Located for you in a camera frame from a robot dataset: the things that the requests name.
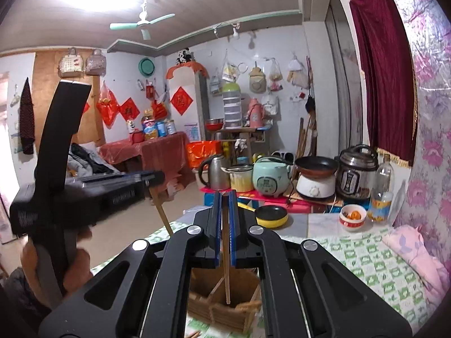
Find wooden chopstick holder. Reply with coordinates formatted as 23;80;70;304
188;268;263;336

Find beige heart pocket organizer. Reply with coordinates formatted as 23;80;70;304
248;61;266;93

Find green checked tablecloth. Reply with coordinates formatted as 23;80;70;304
90;218;446;338

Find white electric cooker base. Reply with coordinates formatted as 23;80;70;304
296;174;337;199

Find steel pressure cooker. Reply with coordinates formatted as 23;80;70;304
335;144;379;199

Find panda plush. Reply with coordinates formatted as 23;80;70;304
176;47;195;65

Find white refrigerator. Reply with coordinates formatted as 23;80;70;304
165;67;208;145

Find green white ceiling fan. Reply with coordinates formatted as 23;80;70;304
109;0;176;40

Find maroon curtain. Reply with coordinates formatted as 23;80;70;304
347;0;418;169

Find frying pan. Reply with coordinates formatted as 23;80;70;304
294;157;339;179

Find orange fridge cover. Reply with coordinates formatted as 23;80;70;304
166;61;210;80

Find green rice cooker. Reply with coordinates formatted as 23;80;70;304
253;157;294;198

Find plastic bag yellow contents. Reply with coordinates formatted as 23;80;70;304
221;51;240;83

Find pink blanket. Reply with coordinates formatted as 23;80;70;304
382;225;446;310

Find white hanging bag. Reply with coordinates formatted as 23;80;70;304
286;53;309;88

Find white tote bag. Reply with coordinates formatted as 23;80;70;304
261;93;279;116

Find person's left hand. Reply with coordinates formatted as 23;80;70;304
21;226;94;302

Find orange red box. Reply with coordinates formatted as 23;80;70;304
186;141;222;169

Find cooking oil bottle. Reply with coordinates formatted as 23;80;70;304
143;110;159;139

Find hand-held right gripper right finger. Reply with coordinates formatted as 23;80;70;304
228;189;413;338

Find yellow pan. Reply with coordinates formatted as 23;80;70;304
238;202;289;228

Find white patterned handbag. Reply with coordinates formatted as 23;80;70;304
58;47;84;79

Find floral plastic sheet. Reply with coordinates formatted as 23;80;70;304
382;0;451;289

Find pile of jackets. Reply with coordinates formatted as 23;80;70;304
67;143;122;178

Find red white bowl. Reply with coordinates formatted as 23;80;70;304
339;204;367;232

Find clear grey handbag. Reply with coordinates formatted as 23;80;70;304
85;49;107;75

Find yellow enamel pot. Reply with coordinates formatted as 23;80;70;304
222;164;254;194

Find table with red cloth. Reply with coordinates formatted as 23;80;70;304
99;132;193;198

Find clear bottle yellow label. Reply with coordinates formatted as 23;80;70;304
367;157;394;223

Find steel electric kettle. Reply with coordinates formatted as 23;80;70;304
198;154;231;191

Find pink thermos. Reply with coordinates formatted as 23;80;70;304
247;99;263;127

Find wooden wall board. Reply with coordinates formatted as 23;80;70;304
33;51;106;146

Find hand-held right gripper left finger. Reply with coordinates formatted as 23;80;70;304
37;189;223;338

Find clear hanging plastic bag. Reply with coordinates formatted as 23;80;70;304
268;58;283;90

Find stacked food container green lid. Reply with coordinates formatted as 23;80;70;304
222;82;243;129

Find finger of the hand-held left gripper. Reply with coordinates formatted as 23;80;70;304
68;178;165;191
67;171;165;181

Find teal basin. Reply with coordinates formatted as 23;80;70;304
138;57;156;77

